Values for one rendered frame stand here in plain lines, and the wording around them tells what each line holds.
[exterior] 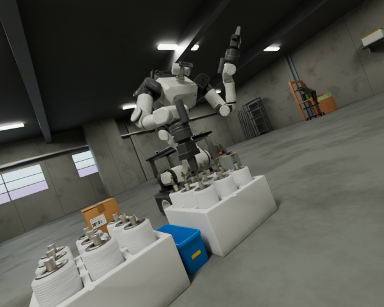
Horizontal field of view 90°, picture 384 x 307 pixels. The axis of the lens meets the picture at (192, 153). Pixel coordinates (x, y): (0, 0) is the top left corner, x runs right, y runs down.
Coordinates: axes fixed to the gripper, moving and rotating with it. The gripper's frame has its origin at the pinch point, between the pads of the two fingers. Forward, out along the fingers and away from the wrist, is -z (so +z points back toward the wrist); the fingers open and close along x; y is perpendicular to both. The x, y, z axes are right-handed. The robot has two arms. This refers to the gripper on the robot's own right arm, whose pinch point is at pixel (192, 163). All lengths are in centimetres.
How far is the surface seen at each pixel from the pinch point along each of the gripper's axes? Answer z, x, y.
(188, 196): -13.3, 0.0, 8.8
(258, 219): -33.3, 12.0, -13.3
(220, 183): -12.5, 6.2, -5.3
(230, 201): -19.5, 1.7, -9.1
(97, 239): -9.3, -39.7, 14.6
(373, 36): 147, 840, -269
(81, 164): 125, 348, 763
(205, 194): -12.9, -3.7, -2.9
